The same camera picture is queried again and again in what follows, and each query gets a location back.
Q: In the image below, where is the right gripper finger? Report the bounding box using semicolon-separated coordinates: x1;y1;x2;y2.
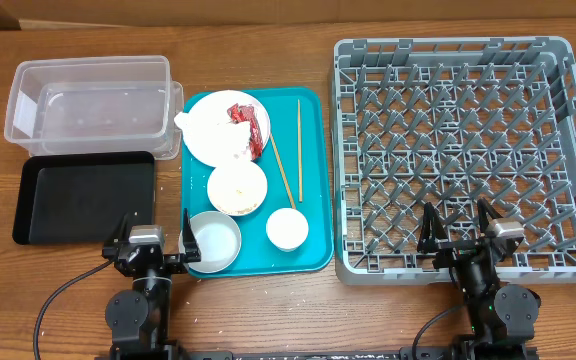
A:
477;198;503;235
417;202;448;253

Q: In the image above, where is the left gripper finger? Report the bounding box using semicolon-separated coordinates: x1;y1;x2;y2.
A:
181;209;201;263
104;213;133;246

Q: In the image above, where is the grey-white bowl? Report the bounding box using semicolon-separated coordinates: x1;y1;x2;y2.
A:
178;209;242;274

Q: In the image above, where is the pink bowl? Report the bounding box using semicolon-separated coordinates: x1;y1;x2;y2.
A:
206;160;268;216

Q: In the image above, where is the white cup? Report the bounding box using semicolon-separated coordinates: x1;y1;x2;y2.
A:
266;208;309;252

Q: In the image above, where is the red wrapper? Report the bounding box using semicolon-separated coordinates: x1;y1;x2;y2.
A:
227;103;264;160

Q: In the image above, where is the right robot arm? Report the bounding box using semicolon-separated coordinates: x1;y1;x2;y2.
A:
411;199;541;359

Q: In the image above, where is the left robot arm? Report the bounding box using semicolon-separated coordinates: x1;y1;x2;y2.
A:
102;212;201;359

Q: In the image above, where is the grey dishwasher rack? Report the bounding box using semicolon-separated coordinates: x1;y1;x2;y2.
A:
331;36;576;285

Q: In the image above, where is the black tray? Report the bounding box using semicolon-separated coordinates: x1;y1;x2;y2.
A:
12;151;156;245

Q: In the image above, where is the teal serving tray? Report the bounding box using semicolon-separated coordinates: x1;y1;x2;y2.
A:
180;86;335;279

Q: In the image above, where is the large white plate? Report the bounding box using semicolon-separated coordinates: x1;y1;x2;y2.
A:
174;90;271;167

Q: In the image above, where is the clear plastic bin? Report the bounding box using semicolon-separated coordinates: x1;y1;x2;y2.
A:
4;55;184;160

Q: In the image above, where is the left wooden chopstick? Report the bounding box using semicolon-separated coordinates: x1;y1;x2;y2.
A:
269;132;296;210

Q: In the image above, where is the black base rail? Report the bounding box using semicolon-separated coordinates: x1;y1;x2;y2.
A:
182;346;539;360

